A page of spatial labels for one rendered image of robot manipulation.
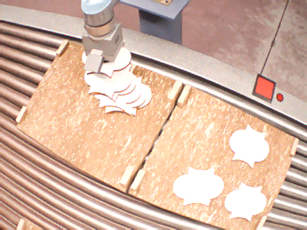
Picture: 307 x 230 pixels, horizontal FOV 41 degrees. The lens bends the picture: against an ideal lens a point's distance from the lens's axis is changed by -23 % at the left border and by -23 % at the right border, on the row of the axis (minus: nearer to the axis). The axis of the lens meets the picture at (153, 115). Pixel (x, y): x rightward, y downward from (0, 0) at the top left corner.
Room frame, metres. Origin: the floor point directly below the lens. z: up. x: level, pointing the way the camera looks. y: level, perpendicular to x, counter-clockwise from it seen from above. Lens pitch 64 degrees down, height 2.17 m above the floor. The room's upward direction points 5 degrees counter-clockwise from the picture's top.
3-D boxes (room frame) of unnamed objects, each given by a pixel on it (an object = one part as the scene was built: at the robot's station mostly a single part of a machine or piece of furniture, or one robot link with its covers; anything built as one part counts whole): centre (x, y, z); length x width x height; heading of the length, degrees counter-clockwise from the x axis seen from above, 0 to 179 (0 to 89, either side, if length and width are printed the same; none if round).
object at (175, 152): (0.43, -0.18, 0.93); 0.41 x 0.35 x 0.02; 59
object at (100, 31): (0.71, 0.11, 1.26); 0.08 x 0.08 x 0.05
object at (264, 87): (0.66, -0.35, 0.92); 0.06 x 0.06 x 0.01; 62
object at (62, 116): (0.64, 0.18, 0.93); 0.41 x 0.35 x 0.02; 59
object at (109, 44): (0.69, 0.12, 1.18); 0.12 x 0.09 x 0.16; 156
